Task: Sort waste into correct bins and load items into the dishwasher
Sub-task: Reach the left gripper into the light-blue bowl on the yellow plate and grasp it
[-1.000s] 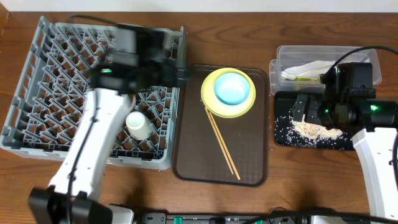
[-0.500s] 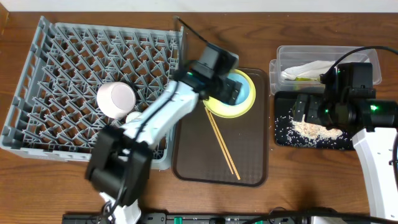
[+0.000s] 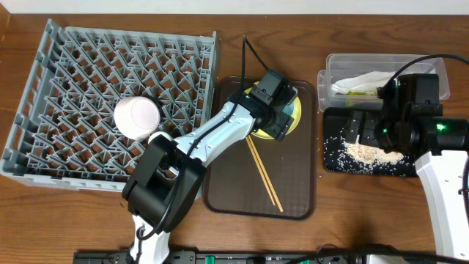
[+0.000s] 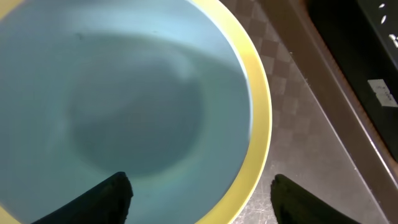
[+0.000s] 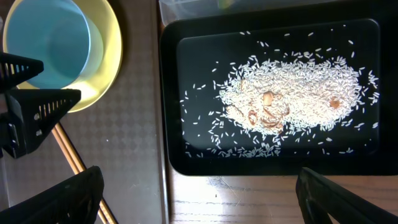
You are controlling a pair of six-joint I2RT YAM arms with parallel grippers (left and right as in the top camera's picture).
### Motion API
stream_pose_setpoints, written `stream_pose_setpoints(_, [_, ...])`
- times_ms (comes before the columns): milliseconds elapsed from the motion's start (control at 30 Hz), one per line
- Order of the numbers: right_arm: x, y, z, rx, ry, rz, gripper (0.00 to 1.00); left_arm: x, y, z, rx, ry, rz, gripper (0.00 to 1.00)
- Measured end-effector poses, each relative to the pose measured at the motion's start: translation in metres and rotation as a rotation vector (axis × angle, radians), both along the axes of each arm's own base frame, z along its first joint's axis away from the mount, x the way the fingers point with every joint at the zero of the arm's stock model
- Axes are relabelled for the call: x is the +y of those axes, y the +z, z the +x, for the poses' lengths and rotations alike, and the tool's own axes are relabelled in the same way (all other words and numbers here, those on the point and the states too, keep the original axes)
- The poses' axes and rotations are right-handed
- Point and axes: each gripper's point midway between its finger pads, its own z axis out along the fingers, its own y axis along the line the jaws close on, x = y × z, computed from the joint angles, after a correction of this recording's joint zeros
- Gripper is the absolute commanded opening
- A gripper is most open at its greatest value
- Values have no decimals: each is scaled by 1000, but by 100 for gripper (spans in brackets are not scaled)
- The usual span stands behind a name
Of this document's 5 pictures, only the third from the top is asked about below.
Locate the brown plastic serving tray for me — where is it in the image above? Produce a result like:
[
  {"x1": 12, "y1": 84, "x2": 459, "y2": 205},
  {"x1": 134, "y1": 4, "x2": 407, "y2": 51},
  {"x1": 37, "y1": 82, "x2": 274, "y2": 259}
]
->
[{"x1": 202, "y1": 81, "x2": 317, "y2": 221}]

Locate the pink shallow bowl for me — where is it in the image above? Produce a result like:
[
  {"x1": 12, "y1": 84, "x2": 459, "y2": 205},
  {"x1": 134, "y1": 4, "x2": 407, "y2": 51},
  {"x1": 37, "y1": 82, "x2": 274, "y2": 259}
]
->
[{"x1": 114, "y1": 96, "x2": 160, "y2": 141}]

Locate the black food waste tray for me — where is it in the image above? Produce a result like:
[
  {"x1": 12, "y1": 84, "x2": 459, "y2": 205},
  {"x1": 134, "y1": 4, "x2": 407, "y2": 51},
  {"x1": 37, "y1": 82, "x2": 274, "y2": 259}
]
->
[{"x1": 323, "y1": 108, "x2": 417, "y2": 177}]

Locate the grey plastic dishwasher rack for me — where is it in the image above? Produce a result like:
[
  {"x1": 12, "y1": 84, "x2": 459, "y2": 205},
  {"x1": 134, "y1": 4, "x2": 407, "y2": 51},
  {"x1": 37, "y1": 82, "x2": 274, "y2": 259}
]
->
[{"x1": 1, "y1": 21, "x2": 220, "y2": 192}]

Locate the clear plastic waste bin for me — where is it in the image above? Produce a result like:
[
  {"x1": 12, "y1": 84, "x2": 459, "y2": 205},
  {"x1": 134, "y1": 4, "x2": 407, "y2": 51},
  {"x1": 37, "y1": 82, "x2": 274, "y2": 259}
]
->
[{"x1": 317, "y1": 53, "x2": 451, "y2": 113}]

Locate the yellow round plate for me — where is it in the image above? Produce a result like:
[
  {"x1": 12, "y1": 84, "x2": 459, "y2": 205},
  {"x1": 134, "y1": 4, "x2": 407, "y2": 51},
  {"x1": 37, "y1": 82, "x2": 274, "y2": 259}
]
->
[{"x1": 240, "y1": 81, "x2": 300, "y2": 139}]

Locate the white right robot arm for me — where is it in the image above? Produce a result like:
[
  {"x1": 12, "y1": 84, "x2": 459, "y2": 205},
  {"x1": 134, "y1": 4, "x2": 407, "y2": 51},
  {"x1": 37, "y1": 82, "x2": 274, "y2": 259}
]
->
[{"x1": 345, "y1": 73, "x2": 468, "y2": 260}]

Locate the light blue bowl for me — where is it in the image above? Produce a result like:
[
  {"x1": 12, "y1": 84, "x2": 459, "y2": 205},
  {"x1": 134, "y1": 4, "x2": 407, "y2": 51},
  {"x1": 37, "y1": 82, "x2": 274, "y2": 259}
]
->
[{"x1": 282, "y1": 103, "x2": 297, "y2": 119}]

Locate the white small cup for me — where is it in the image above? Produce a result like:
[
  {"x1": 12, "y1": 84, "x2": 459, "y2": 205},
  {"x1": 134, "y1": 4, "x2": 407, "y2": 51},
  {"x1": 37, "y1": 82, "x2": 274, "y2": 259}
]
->
[{"x1": 147, "y1": 131, "x2": 174, "y2": 144}]

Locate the wooden chopstick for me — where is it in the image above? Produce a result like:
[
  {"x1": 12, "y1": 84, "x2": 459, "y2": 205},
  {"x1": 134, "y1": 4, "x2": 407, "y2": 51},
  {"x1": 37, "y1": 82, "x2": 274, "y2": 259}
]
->
[
  {"x1": 254, "y1": 144, "x2": 284, "y2": 213},
  {"x1": 245, "y1": 136, "x2": 276, "y2": 205}
]

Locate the white napkin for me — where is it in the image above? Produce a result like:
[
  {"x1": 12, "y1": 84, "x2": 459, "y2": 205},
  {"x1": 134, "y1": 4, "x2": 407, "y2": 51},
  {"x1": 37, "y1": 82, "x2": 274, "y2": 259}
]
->
[{"x1": 330, "y1": 71, "x2": 394, "y2": 95}]

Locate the spilled rice pile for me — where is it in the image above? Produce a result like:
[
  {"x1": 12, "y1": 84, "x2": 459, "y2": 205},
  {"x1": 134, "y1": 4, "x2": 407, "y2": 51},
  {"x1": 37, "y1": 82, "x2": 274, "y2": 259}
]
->
[{"x1": 323, "y1": 136, "x2": 410, "y2": 175}]

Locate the green snack wrapper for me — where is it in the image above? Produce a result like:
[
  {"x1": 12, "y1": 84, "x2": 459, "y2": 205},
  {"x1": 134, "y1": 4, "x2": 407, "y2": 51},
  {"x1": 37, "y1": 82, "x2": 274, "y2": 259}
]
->
[{"x1": 346, "y1": 91, "x2": 377, "y2": 97}]

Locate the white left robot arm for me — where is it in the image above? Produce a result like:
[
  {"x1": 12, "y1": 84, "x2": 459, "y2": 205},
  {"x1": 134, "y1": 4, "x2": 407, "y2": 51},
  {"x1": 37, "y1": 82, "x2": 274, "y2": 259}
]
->
[{"x1": 122, "y1": 70, "x2": 298, "y2": 263}]

